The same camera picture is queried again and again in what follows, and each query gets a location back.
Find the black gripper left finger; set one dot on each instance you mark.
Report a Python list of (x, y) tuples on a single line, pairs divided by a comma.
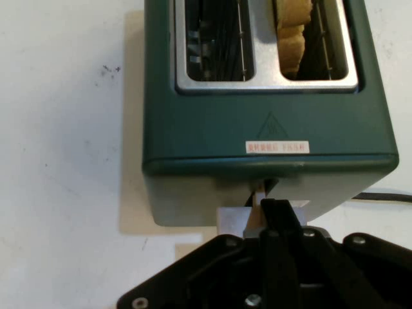
[(269, 257)]

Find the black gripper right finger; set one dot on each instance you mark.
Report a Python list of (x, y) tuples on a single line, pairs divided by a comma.
[(289, 222)]

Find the dark green two-slot toaster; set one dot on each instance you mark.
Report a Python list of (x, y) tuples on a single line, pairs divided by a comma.
[(212, 128)]

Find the brown bread slice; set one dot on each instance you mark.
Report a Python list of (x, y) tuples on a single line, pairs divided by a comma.
[(291, 42)]

